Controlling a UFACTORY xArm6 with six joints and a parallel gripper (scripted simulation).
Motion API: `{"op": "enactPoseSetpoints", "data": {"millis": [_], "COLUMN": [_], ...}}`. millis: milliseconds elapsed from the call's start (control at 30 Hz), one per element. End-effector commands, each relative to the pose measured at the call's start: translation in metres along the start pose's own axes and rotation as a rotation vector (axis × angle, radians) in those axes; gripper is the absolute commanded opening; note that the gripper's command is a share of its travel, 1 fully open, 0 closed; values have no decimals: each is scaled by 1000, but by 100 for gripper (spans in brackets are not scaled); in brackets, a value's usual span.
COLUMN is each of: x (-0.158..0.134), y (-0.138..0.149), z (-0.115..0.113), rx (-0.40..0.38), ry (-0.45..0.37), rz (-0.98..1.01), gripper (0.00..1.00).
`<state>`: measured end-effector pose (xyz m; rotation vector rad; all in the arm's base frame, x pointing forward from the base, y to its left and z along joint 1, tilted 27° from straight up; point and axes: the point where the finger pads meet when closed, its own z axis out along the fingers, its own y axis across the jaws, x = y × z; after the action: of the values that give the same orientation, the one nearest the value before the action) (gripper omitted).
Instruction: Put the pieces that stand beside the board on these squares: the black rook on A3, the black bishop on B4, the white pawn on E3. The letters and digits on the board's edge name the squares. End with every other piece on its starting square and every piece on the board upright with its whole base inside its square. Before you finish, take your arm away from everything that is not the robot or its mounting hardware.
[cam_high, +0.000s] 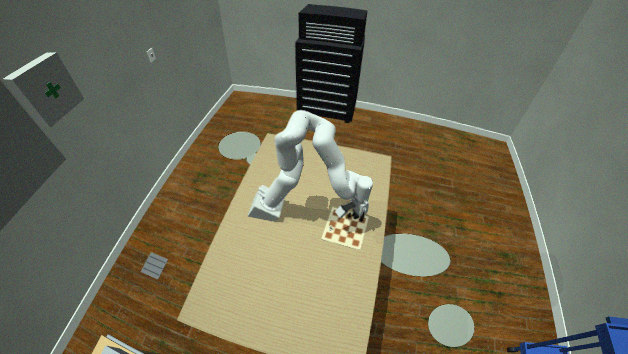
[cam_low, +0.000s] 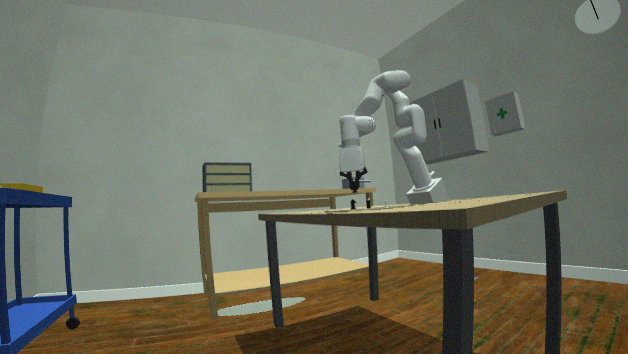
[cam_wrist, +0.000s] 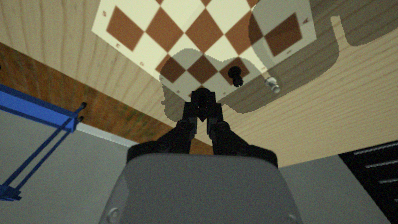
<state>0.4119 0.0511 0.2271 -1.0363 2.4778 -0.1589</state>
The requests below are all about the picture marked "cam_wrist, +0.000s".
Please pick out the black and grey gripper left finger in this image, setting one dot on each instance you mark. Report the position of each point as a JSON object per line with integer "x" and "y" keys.
{"x": 174, "y": 141}

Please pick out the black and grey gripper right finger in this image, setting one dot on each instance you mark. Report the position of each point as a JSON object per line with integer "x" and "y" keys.
{"x": 225, "y": 141}

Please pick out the brown and cream chessboard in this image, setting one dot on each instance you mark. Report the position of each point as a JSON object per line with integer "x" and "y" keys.
{"x": 192, "y": 44}

